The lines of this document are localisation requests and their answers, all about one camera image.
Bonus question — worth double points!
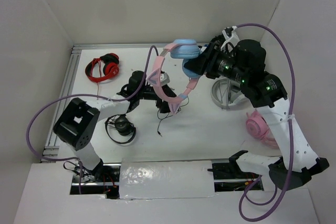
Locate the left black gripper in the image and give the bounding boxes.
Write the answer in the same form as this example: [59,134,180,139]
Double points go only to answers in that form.
[137,83,179,113]

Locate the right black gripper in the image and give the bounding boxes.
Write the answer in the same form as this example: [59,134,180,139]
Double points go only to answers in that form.
[183,41,248,83]

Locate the blue pink cat-ear headphones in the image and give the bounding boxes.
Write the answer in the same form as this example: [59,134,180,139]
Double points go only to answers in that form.
[146,38,204,137]

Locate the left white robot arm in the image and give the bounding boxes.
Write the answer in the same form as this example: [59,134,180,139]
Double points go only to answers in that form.
[53,70,170,182]

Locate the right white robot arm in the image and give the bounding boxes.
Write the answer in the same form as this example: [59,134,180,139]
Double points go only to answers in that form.
[183,39,329,190]

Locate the small black headphones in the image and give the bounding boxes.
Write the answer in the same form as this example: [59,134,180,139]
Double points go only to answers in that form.
[104,114,137,145]

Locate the red black headphones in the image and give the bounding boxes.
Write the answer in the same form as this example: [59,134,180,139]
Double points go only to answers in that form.
[85,53,120,83]

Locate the white taped sheet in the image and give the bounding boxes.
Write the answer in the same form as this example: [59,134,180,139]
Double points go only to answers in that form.
[119,161,215,200]

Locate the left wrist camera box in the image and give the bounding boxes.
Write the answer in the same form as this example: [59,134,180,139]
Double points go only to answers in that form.
[160,72,170,86]

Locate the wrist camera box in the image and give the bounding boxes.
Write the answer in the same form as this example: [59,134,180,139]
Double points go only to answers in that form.
[160,72,170,86]
[222,26,240,48]

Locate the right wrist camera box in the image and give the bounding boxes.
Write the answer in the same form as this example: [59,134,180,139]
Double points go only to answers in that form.
[222,26,240,48]

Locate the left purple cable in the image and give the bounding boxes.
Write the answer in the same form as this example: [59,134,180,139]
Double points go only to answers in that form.
[27,45,160,163]

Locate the purple cable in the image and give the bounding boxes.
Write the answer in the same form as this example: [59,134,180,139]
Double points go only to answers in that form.
[235,23,296,222]
[27,45,160,163]

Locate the aluminium frame rail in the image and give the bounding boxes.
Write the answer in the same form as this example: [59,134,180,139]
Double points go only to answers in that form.
[43,42,211,156]

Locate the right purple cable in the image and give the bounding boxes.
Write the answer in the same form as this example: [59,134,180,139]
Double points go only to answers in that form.
[235,23,296,222]

